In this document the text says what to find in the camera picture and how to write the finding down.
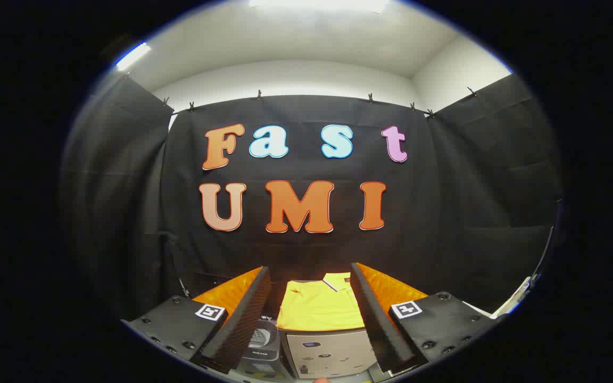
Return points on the ceiling light strip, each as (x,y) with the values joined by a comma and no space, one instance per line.
(133,56)

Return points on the white panel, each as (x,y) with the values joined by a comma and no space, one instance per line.
(516,298)

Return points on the yellow polo shirt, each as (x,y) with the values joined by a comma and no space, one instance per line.
(317,308)

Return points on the row of black cloth clips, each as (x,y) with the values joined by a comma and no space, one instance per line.
(258,96)

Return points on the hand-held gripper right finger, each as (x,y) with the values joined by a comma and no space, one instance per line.
(378,324)

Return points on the small grey washing machine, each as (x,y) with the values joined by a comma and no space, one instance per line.
(258,364)

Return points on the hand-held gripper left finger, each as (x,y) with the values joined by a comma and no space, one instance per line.
(242,324)

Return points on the grey cabinet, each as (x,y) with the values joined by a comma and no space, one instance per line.
(328,354)

